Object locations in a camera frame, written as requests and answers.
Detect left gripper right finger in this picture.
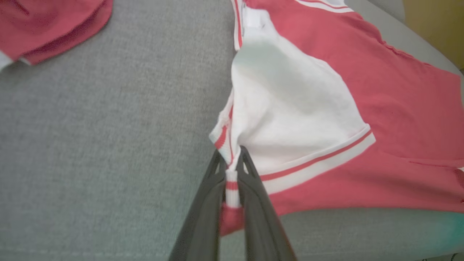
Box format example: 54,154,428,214
237,145,298,261

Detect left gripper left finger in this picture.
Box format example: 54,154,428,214
169,149,227,261

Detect red and white jersey shirt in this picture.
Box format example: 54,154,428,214
210,0,464,236

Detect red shorts with white stripe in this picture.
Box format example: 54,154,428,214
0,0,113,71

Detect large grey sofa seat cushion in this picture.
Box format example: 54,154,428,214
0,0,464,261

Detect wide yellow sofa backrest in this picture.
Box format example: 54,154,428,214
403,0,464,70

